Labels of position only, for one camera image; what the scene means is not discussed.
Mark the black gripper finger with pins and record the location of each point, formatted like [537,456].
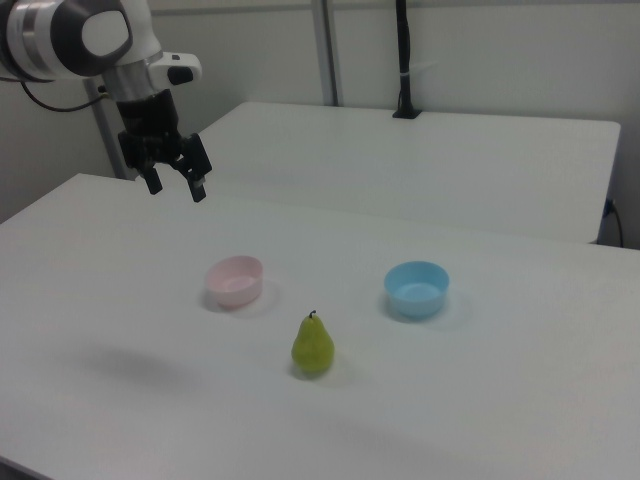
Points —
[153,183]
[196,187]

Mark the grey metal wall post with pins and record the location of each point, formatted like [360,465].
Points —
[327,50]

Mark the blue plastic bowl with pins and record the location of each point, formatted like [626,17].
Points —
[416,289]

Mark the black camera stand pole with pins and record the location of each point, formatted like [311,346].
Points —
[406,60]

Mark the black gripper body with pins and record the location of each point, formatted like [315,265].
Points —
[150,132]

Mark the grey metal frame post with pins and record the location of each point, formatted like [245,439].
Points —
[102,135]

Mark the pink plastic bowl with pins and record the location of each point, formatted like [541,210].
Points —
[235,281]

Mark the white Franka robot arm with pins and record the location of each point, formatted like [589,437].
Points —
[70,35]

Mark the green pear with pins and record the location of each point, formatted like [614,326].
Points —
[312,347]

